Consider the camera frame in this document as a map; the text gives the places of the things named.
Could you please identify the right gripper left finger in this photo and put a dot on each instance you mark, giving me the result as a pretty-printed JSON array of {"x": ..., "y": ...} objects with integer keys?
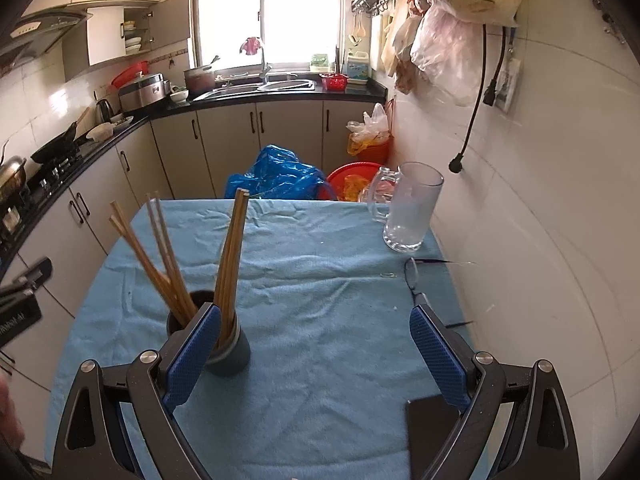
[{"x": 184, "y": 355}]

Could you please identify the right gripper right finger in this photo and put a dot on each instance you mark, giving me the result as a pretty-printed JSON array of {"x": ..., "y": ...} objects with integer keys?
[{"x": 446, "y": 355}]

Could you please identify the lower kitchen cabinets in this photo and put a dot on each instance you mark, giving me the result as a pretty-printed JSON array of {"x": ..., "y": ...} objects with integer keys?
[{"x": 188, "y": 154}]

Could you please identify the kitchen cabinets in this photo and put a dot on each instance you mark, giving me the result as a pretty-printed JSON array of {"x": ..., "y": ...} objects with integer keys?
[
  {"x": 115, "y": 30},
  {"x": 188, "y": 154}
]

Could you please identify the steel kitchen sink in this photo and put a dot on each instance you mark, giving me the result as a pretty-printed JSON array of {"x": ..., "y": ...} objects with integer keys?
[{"x": 268, "y": 87}]

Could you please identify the upper kitchen cabinets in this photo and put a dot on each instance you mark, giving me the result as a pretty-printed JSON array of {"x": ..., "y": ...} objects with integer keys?
[{"x": 115, "y": 30}]

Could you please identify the right hand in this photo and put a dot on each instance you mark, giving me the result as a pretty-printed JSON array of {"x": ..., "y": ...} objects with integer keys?
[{"x": 11, "y": 427}]

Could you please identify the dark grey utensil cup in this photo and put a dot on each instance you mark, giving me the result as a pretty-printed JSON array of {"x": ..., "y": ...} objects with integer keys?
[{"x": 233, "y": 355}]

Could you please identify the black flat rectangular block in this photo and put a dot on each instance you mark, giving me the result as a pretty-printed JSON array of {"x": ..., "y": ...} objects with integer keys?
[{"x": 429, "y": 422}]

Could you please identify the blue towel table cover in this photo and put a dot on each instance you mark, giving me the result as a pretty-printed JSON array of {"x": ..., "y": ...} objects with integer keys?
[{"x": 325, "y": 307}]

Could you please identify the steel wok with lid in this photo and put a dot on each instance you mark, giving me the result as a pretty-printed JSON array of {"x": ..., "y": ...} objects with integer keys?
[{"x": 12, "y": 175}]

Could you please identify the black frying pan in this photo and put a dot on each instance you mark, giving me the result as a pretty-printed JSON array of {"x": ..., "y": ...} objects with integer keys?
[{"x": 60, "y": 144}]

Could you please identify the clear glass beer mug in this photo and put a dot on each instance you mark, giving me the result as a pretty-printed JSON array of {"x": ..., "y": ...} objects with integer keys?
[{"x": 404, "y": 201}]

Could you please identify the red plastic basin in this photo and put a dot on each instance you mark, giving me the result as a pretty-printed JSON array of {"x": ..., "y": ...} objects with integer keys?
[{"x": 348, "y": 182}]

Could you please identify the blue plastic bag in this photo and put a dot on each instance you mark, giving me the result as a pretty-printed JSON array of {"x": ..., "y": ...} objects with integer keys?
[{"x": 278, "y": 174}]

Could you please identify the orange bag bin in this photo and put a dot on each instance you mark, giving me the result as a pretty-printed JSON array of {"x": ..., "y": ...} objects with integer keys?
[{"x": 371, "y": 139}]

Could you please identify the silver rice cooker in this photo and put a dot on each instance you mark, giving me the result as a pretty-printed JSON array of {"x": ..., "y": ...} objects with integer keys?
[{"x": 143, "y": 91}]

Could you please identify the white bowl on counter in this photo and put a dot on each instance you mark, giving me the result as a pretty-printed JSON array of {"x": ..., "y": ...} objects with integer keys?
[{"x": 179, "y": 96}]

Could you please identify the red plastic lid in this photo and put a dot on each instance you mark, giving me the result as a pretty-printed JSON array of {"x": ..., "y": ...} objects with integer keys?
[{"x": 131, "y": 73}]

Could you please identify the range hood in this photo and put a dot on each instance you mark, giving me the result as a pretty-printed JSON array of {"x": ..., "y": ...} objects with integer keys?
[{"x": 36, "y": 34}]

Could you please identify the brown cooking pot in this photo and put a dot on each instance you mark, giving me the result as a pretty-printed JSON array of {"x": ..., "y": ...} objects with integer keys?
[{"x": 201, "y": 79}]

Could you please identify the red small basket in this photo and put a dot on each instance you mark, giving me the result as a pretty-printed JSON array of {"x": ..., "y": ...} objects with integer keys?
[{"x": 334, "y": 82}]

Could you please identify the hanging plastic bags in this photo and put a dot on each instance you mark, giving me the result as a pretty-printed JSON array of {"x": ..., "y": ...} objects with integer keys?
[{"x": 439, "y": 41}]

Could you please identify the black frame eyeglasses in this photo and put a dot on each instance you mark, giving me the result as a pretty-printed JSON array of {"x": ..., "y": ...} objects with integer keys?
[{"x": 430, "y": 284}]

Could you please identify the white wall power strip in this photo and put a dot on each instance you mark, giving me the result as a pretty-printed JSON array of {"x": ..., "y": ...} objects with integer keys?
[{"x": 507, "y": 84}]

